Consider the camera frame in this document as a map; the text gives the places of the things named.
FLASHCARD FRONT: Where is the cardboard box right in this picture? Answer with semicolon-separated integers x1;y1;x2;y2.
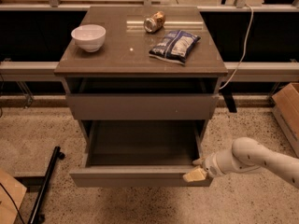
272;83;299;157

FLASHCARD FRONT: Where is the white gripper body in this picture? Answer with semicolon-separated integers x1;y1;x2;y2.
203;154;224;178

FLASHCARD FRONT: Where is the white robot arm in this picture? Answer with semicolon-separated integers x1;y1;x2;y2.
183;137;299;189

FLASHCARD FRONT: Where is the blue snack bag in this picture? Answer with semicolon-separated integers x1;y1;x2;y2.
149;30;201;65

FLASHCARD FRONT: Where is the black metal stand leg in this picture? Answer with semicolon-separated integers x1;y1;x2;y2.
16;147;65;224

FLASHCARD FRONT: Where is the white cable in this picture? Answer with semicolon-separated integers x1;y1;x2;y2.
218;4;255;91

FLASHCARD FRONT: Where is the cardboard box left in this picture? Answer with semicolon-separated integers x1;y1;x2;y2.
0;168;27;224

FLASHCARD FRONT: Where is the cardboard box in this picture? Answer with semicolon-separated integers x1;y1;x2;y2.
0;168;27;224
272;83;299;157

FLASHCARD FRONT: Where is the white ceramic bowl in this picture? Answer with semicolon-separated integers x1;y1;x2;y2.
71;24;106;52

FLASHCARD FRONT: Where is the gold drink can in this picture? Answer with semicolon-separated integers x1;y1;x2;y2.
144;11;165;33

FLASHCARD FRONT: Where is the brown drawer cabinet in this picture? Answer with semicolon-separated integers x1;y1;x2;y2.
55;7;227;139

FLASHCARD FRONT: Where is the grey drawer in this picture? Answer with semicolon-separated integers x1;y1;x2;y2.
70;120;211;188
66;94;219;120

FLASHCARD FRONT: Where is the black cable left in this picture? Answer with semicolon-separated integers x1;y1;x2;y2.
0;182;26;224

